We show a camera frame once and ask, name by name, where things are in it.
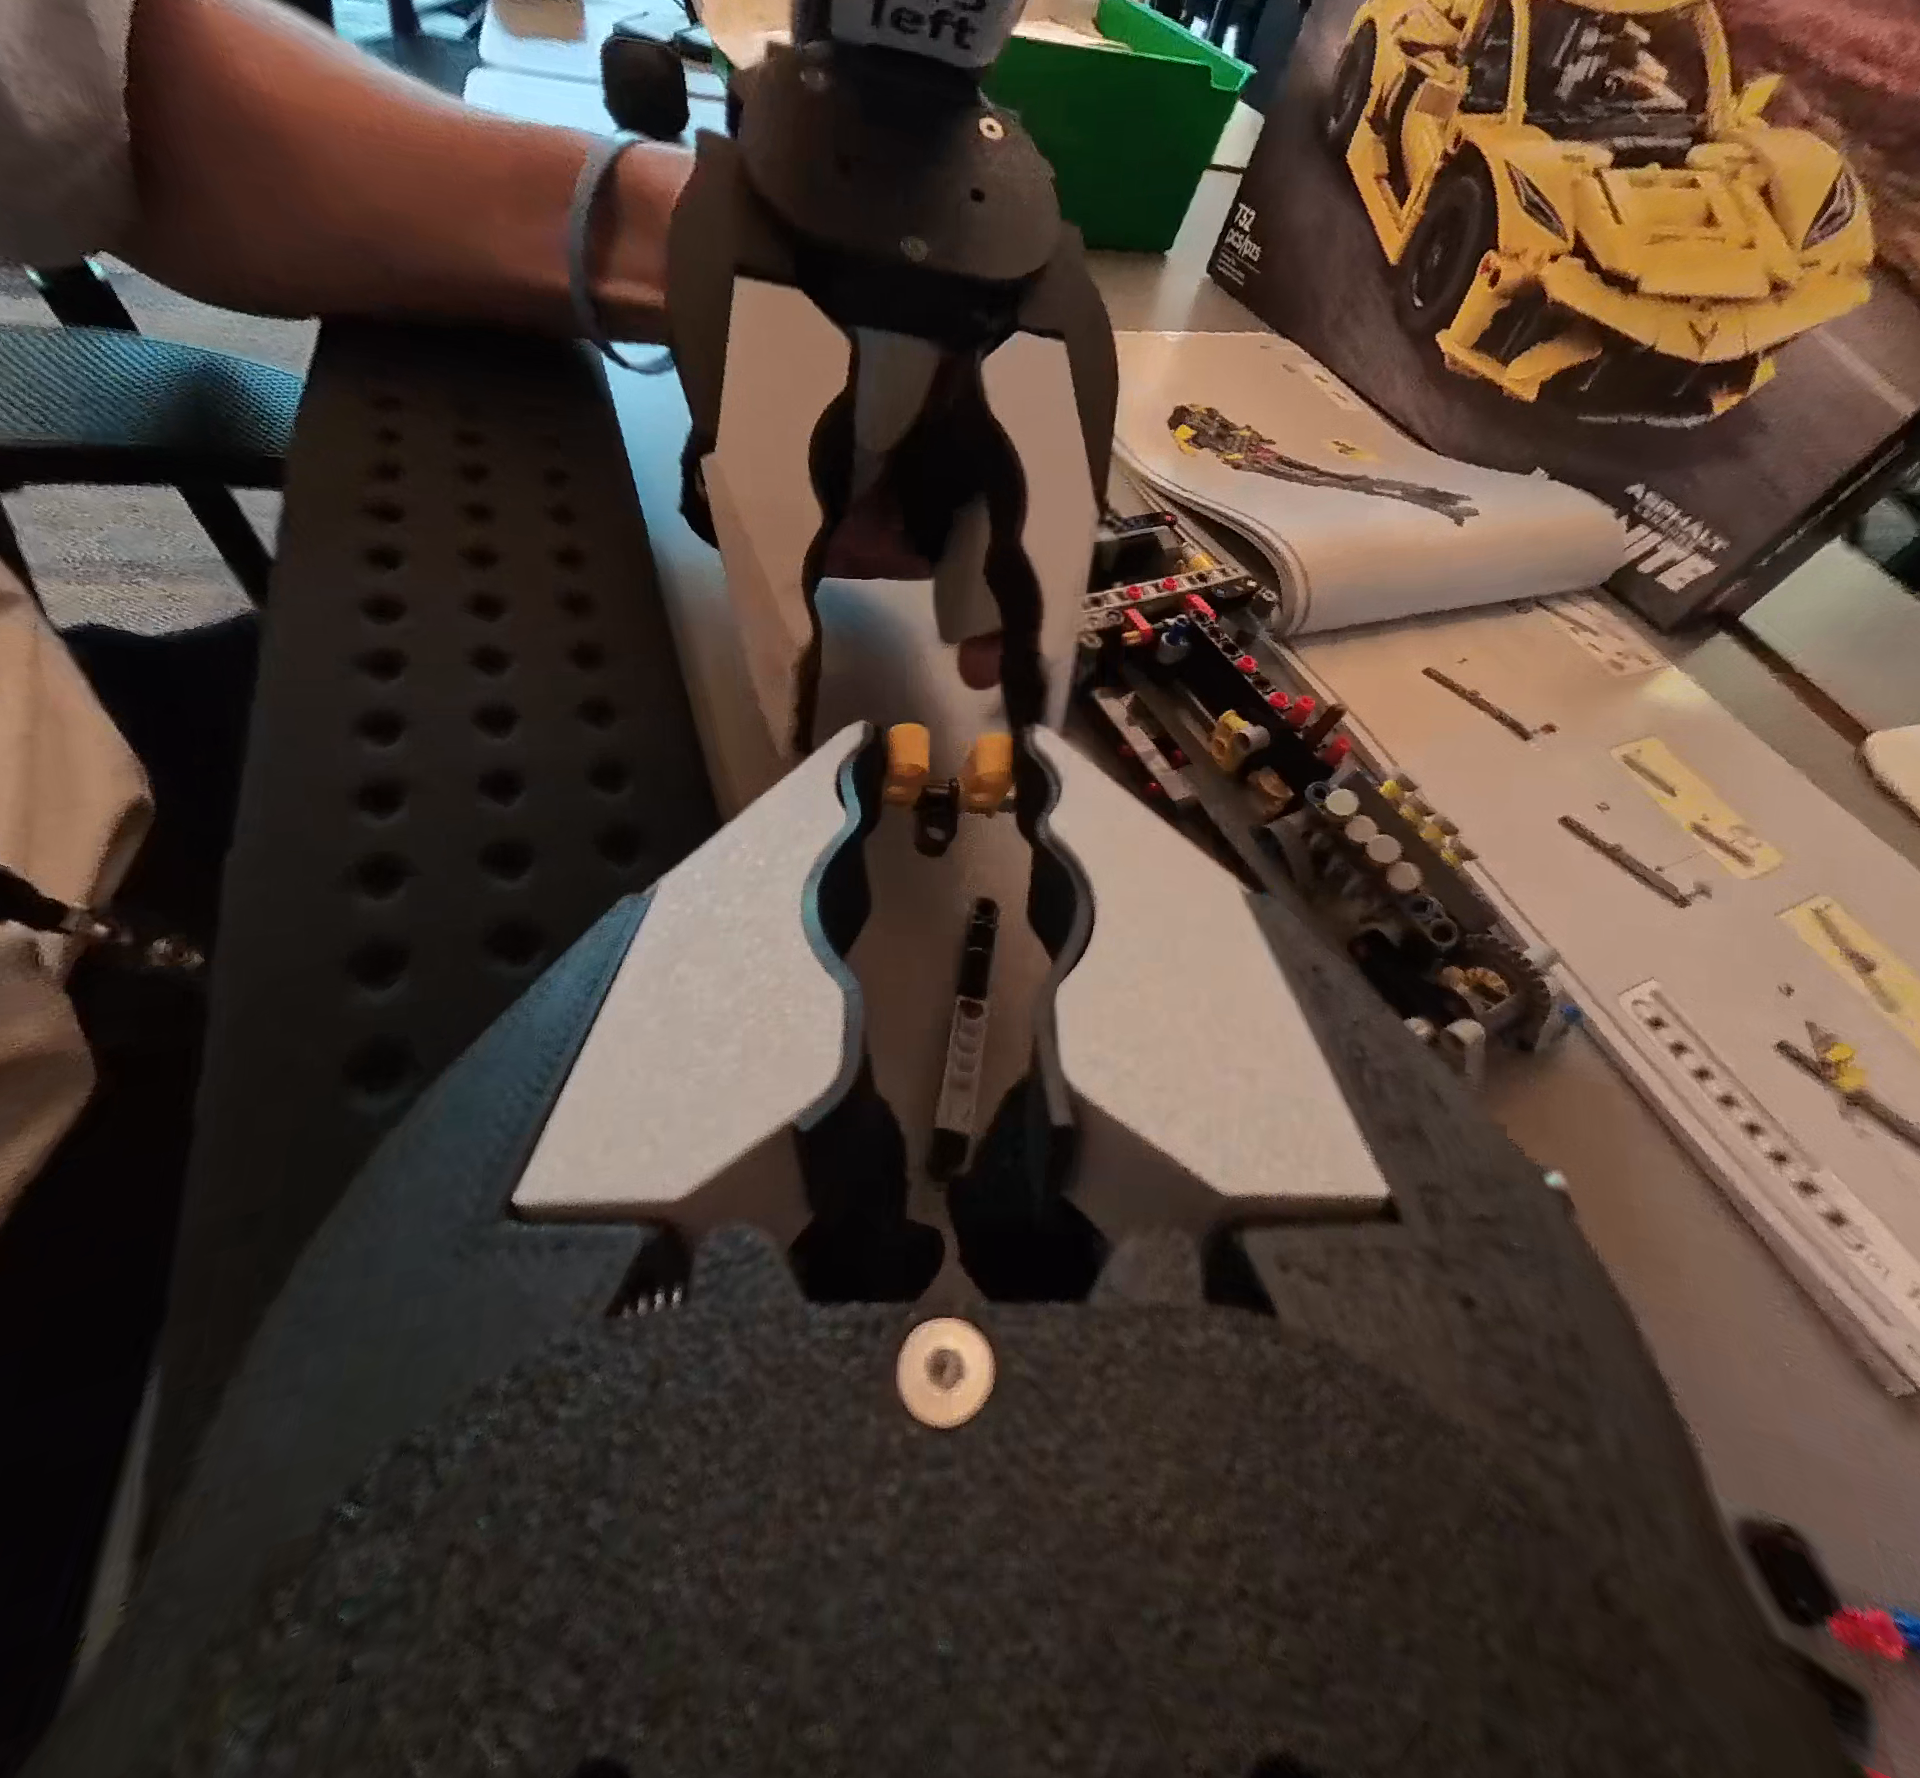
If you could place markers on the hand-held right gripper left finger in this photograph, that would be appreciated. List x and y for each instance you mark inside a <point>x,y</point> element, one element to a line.
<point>689,1043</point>

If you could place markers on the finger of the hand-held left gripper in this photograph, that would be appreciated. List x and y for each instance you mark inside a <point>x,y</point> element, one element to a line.
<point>767,458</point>
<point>1060,488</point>

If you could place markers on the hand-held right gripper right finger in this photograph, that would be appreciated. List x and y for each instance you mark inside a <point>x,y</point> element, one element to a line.
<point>1217,1043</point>

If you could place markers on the lego car chassis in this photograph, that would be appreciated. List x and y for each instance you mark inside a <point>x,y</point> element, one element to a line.
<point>1323,816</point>

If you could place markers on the person's left forearm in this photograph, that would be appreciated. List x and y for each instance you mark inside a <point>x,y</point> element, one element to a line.
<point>378,190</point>

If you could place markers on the black lego beam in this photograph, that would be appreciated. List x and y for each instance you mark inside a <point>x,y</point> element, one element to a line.
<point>966,1043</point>

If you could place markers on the lego instruction booklet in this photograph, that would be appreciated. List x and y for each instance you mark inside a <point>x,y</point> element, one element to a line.
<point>1503,532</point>

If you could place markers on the lego set box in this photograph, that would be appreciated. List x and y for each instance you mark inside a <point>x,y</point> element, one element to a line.
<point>1651,159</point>

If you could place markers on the pile of coloured lego pieces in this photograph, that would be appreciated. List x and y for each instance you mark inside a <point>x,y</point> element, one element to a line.
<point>1866,1633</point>

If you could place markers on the person's left hand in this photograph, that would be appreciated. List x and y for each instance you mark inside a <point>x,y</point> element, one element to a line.
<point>984,667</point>

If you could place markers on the green plastic bin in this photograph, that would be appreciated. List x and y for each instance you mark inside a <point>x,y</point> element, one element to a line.
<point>1128,127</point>

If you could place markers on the black pouch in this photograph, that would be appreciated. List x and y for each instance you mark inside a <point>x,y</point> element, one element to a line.
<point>646,82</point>

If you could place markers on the grey wristband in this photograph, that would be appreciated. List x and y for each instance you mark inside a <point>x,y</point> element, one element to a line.
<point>587,245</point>

